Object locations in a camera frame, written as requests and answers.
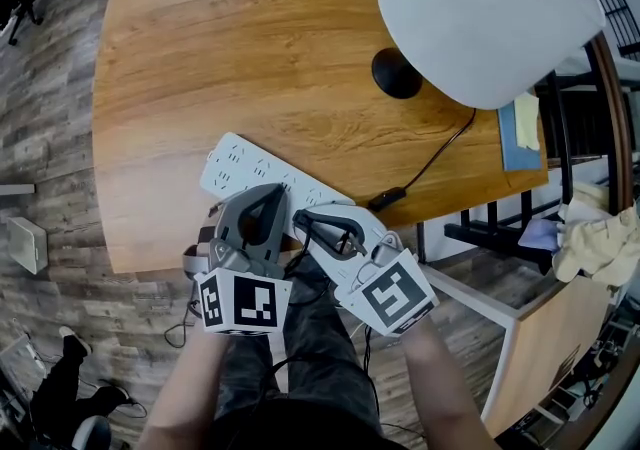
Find white socket block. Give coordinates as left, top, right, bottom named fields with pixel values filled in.
left=14, top=337, right=46, bottom=374

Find person's camouflage trousers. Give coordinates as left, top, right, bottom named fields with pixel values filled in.
left=214, top=257, right=384, bottom=439

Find blue notebook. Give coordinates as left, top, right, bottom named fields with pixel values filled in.
left=497, top=95, right=544, bottom=173

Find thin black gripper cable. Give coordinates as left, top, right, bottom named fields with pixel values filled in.
left=259, top=330, right=384, bottom=439

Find person's left forearm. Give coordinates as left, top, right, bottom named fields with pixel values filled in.
left=137, top=332, right=231, bottom=450

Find black lamp cable with plug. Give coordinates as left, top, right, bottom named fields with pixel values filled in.
left=282, top=107, right=477, bottom=307

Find white table lamp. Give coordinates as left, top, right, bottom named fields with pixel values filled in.
left=371, top=0, right=607, bottom=110

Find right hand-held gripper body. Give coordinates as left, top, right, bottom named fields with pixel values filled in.
left=332, top=231, right=441, bottom=338

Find yellow sticky note pad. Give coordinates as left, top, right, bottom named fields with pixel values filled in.
left=513, top=92, right=541, bottom=152

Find person's right forearm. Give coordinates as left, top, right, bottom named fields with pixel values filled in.
left=402, top=322, right=494, bottom=450

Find black railing with wooden rail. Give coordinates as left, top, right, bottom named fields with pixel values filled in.
left=442, top=0, right=640, bottom=274

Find lavender cloth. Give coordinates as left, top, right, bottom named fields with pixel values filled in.
left=517, top=217, right=564, bottom=253

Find beige cloth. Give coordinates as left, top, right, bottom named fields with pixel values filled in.
left=554, top=182, right=640, bottom=289

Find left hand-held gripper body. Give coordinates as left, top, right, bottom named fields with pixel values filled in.
left=182, top=237, right=294, bottom=338

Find person's black shirt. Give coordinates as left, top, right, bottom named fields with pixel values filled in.
left=212, top=397, right=406, bottom=450

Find wooden desk with white legs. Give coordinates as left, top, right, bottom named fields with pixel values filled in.
left=92, top=0, right=550, bottom=275

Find white waste bin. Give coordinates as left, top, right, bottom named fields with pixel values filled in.
left=5, top=216, right=50, bottom=275

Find black floor cable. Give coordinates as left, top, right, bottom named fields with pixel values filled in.
left=163, top=282, right=201, bottom=349

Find white power strip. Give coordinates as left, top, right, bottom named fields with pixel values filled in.
left=199, top=131, right=357, bottom=252

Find small wooden side table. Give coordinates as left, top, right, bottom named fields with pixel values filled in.
left=482, top=272, right=626, bottom=439

